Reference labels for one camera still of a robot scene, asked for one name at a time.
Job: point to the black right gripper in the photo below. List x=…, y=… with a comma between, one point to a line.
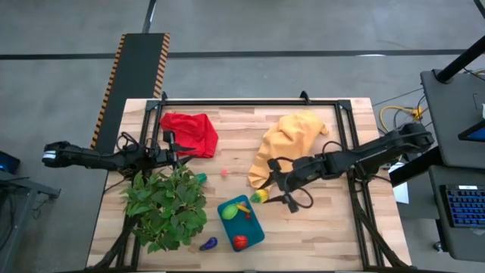
x=307, y=170

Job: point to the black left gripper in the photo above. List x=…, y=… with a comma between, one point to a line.
x=159, y=157

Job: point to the yellow green toy corn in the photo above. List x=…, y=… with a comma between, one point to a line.
x=260, y=196

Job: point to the yellow toy banana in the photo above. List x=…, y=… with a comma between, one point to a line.
x=243, y=208

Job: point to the teal plastic tupperware container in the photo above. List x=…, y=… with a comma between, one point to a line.
x=248, y=227

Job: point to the green toy fruit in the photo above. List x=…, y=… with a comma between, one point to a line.
x=229, y=211

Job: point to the red toy tomato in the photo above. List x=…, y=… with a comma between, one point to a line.
x=240, y=242

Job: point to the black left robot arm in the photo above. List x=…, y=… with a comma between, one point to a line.
x=87, y=159

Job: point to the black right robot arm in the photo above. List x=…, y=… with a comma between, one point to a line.
x=379, y=151

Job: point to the red cloth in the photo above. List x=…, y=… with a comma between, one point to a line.
x=193, y=134

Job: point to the green toy vegetable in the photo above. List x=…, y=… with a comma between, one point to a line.
x=201, y=178

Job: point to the small pink toy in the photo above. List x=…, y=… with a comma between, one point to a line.
x=224, y=172

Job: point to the yellow plush toy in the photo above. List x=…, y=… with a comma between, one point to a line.
x=288, y=144

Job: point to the artificial potted green plant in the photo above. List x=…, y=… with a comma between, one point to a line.
x=166, y=208

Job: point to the purple toy eggplant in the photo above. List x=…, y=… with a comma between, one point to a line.
x=209, y=243

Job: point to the black hazard-striped floor mat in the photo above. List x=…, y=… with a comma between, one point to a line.
x=132, y=76

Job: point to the white paper sheet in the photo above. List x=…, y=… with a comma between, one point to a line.
x=401, y=189

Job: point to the grey side desk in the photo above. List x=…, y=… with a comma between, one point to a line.
x=19, y=204

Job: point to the black device blue light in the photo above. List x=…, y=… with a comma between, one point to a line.
x=8, y=163

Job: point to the grey keyboard desk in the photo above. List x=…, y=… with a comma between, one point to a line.
x=454, y=242

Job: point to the grey desk with pole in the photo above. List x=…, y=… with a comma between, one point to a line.
x=451, y=121

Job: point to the black backlit keyboard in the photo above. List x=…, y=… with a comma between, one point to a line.
x=466, y=206

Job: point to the computer monitor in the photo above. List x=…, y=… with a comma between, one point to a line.
x=473, y=132

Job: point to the black aluminium table frame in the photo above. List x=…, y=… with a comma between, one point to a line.
x=343, y=132

